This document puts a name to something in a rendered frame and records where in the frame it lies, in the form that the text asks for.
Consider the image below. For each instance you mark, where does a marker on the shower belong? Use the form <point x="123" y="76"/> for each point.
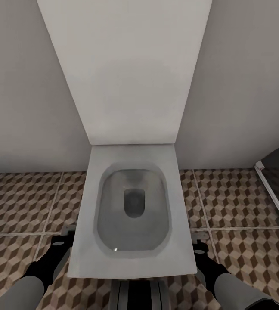
<point x="268" y="187"/>

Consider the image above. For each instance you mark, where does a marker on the robot trunk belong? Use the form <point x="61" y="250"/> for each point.
<point x="139" y="295"/>

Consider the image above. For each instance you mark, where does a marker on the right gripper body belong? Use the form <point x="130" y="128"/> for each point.
<point x="203" y="246"/>

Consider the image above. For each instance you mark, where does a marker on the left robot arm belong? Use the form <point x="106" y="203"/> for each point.
<point x="28" y="292"/>

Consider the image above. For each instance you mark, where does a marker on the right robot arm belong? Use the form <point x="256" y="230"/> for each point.
<point x="230" y="292"/>

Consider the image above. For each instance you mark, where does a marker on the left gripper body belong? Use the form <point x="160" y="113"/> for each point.
<point x="69" y="238"/>

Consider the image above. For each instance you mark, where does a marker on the toilet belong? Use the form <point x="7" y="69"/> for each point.
<point x="129" y="65"/>

